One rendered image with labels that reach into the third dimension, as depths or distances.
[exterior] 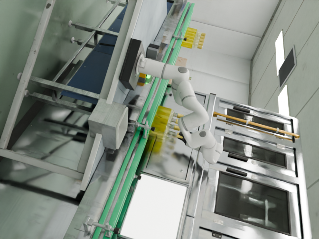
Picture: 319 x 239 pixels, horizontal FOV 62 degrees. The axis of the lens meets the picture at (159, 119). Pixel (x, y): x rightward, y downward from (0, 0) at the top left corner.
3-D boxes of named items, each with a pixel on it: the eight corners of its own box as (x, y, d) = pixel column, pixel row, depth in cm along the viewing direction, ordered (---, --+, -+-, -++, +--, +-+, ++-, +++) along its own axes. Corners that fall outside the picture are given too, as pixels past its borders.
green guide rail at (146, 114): (136, 123, 171) (148, 126, 170) (136, 122, 170) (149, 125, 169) (187, 2, 283) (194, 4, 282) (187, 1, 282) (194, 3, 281)
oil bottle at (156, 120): (140, 123, 191) (169, 131, 189) (141, 118, 186) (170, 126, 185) (142, 117, 194) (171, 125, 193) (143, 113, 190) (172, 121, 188)
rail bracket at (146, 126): (134, 136, 174) (152, 141, 173) (135, 119, 161) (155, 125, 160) (135, 132, 176) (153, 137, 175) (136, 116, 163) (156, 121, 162)
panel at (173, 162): (117, 237, 151) (174, 255, 149) (117, 235, 149) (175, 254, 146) (157, 122, 209) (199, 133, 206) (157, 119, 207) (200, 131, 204)
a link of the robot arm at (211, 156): (205, 133, 160) (214, 145, 177) (195, 151, 158) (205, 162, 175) (218, 138, 156) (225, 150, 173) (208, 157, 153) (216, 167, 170)
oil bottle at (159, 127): (137, 129, 187) (167, 137, 185) (138, 124, 183) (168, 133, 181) (140, 124, 191) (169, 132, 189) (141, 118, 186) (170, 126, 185)
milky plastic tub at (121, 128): (103, 147, 158) (117, 151, 157) (102, 123, 141) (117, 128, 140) (114, 125, 169) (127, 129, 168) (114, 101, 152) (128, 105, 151)
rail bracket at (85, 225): (74, 229, 133) (117, 243, 132) (70, 217, 120) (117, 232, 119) (79, 220, 136) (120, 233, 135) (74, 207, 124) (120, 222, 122)
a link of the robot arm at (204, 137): (209, 122, 162) (186, 131, 166) (199, 106, 145) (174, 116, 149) (217, 145, 154) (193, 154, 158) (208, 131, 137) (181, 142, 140)
